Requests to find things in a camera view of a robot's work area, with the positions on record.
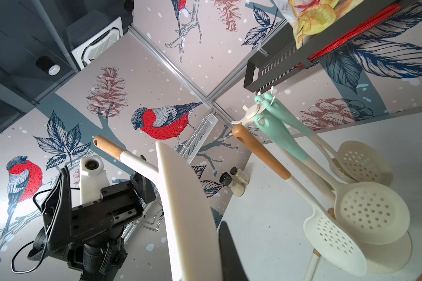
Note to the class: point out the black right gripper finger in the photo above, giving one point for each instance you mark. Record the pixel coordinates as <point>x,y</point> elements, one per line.
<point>231,264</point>

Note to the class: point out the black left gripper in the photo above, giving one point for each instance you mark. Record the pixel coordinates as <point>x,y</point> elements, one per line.
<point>70,227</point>

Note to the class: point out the cream skimmer wood handle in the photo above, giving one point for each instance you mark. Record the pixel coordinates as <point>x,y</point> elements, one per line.
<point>312,266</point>

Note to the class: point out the cream skimmer round head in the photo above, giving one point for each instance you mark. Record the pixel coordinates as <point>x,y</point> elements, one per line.
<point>278,223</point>

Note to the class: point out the mint handle skimmer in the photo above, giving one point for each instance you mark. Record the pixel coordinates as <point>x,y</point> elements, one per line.
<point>353,162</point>
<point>372,213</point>

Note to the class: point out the cream utensil rack stand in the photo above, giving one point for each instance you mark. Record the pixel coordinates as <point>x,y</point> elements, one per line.
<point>257,108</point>

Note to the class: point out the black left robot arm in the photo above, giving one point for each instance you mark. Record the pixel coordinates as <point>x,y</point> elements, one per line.
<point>97,260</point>

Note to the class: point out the black lid pepper shaker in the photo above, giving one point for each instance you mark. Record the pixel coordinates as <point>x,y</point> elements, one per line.
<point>236,187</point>

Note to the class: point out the cream salt shaker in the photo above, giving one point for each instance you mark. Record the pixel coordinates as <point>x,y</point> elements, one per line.
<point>239,176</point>

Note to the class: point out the ceiling air vent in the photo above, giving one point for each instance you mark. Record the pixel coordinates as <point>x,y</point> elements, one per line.
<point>92,35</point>

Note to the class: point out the Chuba cassava chips bag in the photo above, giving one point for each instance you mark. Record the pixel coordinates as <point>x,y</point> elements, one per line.
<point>309,18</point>

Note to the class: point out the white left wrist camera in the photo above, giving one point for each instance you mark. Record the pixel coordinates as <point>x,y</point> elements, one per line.
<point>92,179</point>

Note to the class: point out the black wall basket shelf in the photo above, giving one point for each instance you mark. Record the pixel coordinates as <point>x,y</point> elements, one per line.
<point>278,58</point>

